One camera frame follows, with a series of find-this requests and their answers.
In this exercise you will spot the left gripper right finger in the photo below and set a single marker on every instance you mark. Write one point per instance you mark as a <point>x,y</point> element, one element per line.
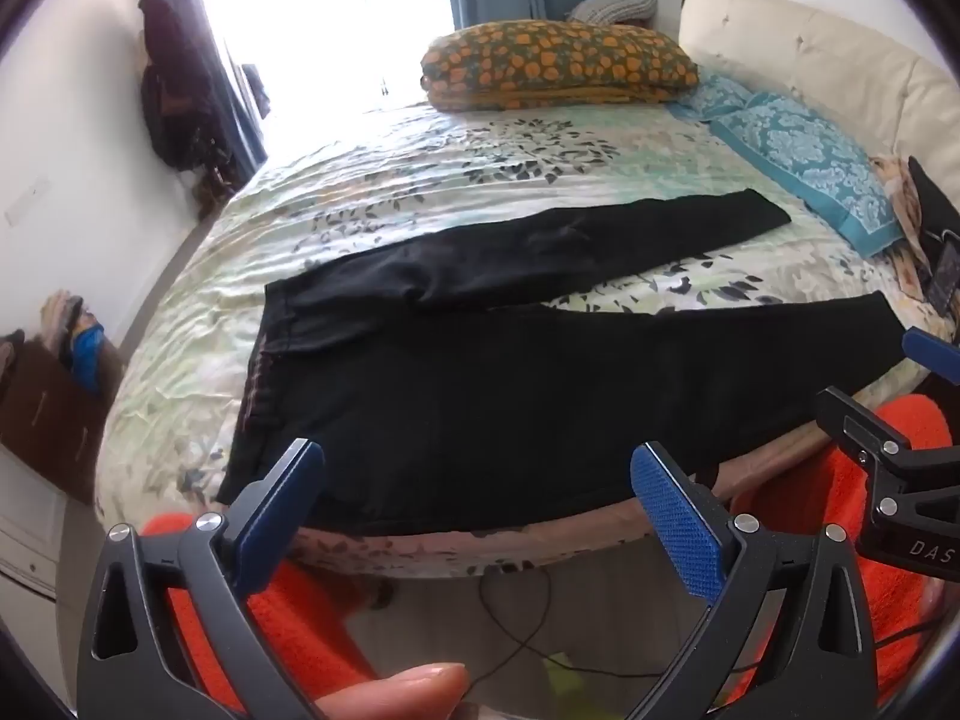
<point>819,661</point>

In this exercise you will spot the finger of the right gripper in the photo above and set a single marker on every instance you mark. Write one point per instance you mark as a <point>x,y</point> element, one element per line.
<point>878,449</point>
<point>932,353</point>

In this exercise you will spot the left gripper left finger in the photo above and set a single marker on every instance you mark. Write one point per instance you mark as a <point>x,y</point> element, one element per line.
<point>133,660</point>

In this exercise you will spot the black pants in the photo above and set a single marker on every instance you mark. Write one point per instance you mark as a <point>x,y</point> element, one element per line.
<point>450,392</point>

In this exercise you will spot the left hand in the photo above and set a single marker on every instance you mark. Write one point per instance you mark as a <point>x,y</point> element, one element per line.
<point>429,692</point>

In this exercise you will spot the smartphone on bed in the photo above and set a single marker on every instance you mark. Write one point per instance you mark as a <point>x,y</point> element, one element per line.
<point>944,279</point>

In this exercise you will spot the orange fuzzy garment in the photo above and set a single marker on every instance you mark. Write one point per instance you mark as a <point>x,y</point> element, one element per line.
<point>931,691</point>

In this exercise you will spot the beige patterned cloth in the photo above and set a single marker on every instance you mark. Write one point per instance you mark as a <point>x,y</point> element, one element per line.
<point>912,265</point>

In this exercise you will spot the teal patterned pillow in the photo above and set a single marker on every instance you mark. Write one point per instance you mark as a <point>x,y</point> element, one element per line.
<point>802,152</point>

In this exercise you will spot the floral bed sheet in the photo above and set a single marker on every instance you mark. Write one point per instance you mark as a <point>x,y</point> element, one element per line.
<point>411,171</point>

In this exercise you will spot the brown wooden cabinet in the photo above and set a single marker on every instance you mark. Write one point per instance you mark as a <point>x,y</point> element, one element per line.
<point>49,420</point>

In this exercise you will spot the cream padded headboard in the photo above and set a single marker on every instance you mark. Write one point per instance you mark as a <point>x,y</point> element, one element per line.
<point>888,98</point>

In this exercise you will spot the clothes pile on cabinet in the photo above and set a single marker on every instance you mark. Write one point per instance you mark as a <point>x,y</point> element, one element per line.
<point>70,332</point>

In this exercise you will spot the grey striped cloth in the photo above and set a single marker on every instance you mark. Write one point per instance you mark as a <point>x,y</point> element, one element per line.
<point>615,12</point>

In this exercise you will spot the orange floral folded blanket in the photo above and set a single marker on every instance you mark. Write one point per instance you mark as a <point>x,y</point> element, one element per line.
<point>521,64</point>

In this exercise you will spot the dark hanging clothes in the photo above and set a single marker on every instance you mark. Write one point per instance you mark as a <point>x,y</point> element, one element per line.
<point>186,119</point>

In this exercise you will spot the white wall switch plate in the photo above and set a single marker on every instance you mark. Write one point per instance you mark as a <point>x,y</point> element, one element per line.
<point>20,208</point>

